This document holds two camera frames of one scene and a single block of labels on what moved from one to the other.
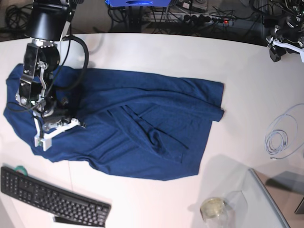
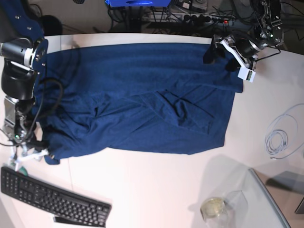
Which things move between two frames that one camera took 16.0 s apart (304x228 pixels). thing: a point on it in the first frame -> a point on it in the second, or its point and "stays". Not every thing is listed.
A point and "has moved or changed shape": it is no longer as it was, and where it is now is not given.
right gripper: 55,112 -> 37,145
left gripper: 293,33 -> 244,47
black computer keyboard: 65,206 stays
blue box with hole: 138,3 stays
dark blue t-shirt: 134,125 has moved or changed shape
